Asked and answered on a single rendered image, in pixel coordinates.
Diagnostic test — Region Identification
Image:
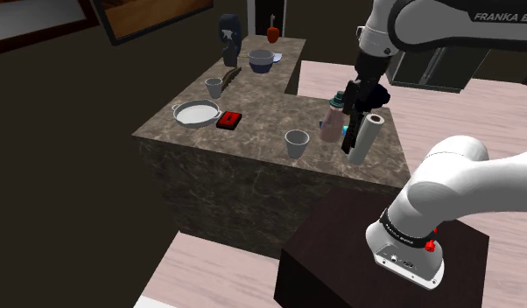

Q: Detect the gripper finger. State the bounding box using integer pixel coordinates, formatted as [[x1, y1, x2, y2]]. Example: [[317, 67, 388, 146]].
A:
[[341, 80, 368, 155]]

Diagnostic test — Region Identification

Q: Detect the white paper towel roll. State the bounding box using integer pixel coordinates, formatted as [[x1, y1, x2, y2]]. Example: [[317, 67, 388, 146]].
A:
[[347, 113, 385, 166]]

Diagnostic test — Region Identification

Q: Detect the pink bottle with teal cap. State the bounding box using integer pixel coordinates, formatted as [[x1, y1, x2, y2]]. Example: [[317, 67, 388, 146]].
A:
[[319, 90, 349, 144]]

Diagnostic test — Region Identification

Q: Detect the large grey cup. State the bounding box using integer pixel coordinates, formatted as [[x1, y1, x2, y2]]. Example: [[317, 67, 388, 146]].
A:
[[284, 129, 311, 160]]

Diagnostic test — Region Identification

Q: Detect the dark grey cabinet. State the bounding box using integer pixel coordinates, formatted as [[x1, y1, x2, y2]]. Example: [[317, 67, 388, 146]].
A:
[[384, 44, 492, 95]]

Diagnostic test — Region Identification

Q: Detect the red bell pepper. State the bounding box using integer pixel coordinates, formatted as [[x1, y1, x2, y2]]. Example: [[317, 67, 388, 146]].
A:
[[266, 13, 281, 45]]

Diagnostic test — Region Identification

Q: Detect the dark blue bowl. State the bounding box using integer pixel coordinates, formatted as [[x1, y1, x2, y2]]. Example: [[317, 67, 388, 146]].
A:
[[247, 48, 277, 75]]

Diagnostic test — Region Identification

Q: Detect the red box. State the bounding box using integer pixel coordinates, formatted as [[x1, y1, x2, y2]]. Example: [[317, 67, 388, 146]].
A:
[[215, 110, 243, 131]]

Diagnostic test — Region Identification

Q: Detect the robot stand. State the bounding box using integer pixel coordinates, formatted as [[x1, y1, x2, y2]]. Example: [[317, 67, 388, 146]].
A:
[[273, 186, 491, 308]]

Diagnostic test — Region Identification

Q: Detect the brown brush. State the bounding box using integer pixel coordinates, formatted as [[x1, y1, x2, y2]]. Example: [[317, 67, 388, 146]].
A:
[[220, 66, 243, 93]]

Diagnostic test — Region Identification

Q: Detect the small grey cup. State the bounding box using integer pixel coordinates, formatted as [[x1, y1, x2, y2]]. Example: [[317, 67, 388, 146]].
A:
[[204, 77, 224, 101]]

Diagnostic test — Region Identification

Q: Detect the dark doorway with white frame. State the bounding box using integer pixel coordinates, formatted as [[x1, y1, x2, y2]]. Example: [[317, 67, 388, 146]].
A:
[[245, 0, 288, 38]]

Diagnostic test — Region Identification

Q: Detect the white pan with two handles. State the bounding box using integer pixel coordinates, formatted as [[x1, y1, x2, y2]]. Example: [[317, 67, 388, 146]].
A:
[[171, 98, 223, 130]]

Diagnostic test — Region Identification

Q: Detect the black framed orange wall picture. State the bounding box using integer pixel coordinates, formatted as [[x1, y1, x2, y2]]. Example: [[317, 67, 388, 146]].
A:
[[91, 0, 215, 47]]

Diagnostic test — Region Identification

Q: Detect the brown framed grey wall picture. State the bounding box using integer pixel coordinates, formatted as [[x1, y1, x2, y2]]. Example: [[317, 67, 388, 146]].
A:
[[0, 0, 101, 58]]

